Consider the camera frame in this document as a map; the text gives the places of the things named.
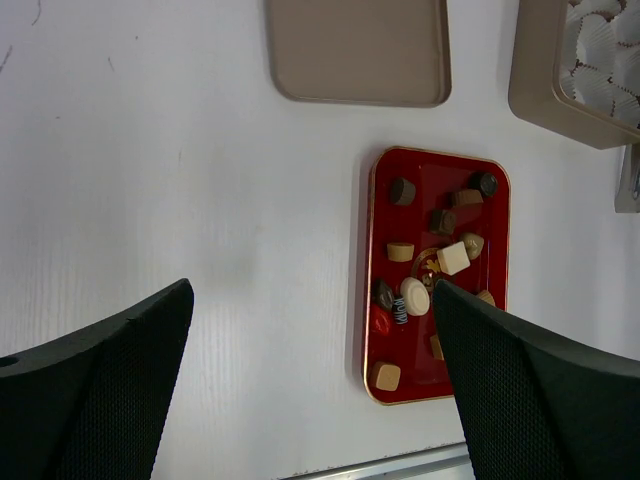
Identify beige tin lid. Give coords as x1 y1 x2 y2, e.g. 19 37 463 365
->
264 1 452 108

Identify tan chocolate cup right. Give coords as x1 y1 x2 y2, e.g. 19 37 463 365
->
476 289 496 306

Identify tan round chocolate cup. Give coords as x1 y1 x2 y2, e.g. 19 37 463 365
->
386 242 415 263

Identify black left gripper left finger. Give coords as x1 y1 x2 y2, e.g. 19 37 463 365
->
1 279 194 479

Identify white round chocolate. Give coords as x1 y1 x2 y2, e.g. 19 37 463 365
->
400 277 431 317

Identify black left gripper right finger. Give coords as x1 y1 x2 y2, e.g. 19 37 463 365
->
433 280 639 479

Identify aluminium frame rail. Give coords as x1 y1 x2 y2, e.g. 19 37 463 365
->
290 443 475 480

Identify metal serving tongs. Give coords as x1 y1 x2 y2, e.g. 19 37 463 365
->
614 144 640 214

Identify dark square chocolate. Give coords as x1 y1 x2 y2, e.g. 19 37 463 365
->
429 209 457 236

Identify dark round ridged chocolate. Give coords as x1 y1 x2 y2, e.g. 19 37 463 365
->
468 171 499 198

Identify tan square chocolate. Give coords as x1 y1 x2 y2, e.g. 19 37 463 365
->
430 335 444 361
369 361 401 392

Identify white square chocolate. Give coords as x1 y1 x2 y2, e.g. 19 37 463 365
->
437 241 470 276

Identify beige heart chocolate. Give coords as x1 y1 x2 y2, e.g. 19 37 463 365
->
459 232 485 261

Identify tan square chocolate lower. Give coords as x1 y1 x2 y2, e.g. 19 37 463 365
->
430 335 444 361

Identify black white striped chocolate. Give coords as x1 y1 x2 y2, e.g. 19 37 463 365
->
392 295 408 325

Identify beige tin box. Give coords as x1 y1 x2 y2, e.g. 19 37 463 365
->
508 0 639 150

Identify dark round chocolate cup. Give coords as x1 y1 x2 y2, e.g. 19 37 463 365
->
389 177 416 206

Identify light brown chocolate block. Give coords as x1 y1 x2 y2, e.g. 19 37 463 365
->
450 189 484 208

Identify red rectangular tray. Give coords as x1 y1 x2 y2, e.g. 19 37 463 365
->
361 146 511 406

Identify dark oval chocolate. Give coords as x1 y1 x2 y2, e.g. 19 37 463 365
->
372 278 395 312

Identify red wrapped chocolate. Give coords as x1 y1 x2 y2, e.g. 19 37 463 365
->
369 304 393 336

